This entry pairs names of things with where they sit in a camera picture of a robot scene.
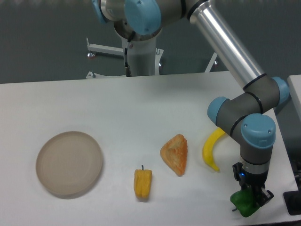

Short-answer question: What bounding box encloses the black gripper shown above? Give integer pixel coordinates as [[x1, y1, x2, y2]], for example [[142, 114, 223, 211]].
[[232, 161, 274, 207]]

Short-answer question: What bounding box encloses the green toy pepper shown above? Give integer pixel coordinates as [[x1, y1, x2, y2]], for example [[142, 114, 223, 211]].
[[230, 188, 260, 218]]

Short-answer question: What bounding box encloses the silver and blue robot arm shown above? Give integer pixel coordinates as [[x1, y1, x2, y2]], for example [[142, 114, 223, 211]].
[[92, 0, 289, 207]]

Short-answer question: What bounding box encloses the yellow toy pepper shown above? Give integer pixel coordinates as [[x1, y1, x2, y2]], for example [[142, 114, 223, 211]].
[[134, 165, 152, 199]]

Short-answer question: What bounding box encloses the black device at right edge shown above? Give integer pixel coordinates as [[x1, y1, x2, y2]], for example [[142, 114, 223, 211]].
[[283, 190, 301, 216]]

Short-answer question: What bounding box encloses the yellow toy banana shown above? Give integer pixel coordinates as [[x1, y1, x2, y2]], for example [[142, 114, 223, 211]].
[[202, 127, 226, 172]]

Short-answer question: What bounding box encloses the orange triangular toy sandwich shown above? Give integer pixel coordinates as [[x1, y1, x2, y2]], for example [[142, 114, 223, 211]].
[[160, 134, 188, 177]]

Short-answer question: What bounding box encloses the beige round plate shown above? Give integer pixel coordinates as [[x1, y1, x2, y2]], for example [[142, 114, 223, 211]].
[[36, 131, 103, 198]]

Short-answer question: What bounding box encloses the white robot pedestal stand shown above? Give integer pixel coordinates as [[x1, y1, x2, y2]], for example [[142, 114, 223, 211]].
[[85, 37, 219, 79]]

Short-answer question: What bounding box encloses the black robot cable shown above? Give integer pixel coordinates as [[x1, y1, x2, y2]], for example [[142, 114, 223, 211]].
[[124, 31, 136, 77]]

